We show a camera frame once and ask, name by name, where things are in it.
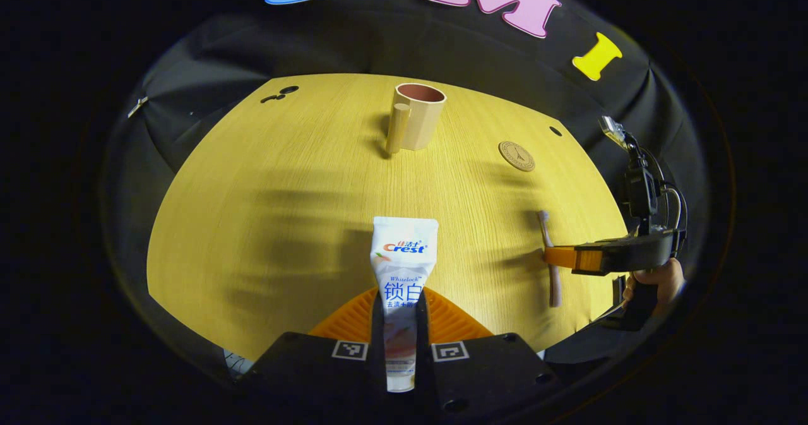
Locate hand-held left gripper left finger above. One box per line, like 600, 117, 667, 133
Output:
237, 286, 405, 416

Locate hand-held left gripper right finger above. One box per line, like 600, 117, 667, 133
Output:
402, 286, 559, 416

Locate white toothbrush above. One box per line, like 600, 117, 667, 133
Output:
537, 210, 562, 308

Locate white toothpaste tube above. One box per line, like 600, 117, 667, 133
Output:
369, 217, 439, 393

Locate round cork coaster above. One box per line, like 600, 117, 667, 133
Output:
499, 141, 536, 172

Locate beige cup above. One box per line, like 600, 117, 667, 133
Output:
386, 83, 447, 155

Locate wooden desktop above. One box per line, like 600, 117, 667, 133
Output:
146, 73, 632, 362

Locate black cable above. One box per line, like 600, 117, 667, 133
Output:
655, 182, 690, 258

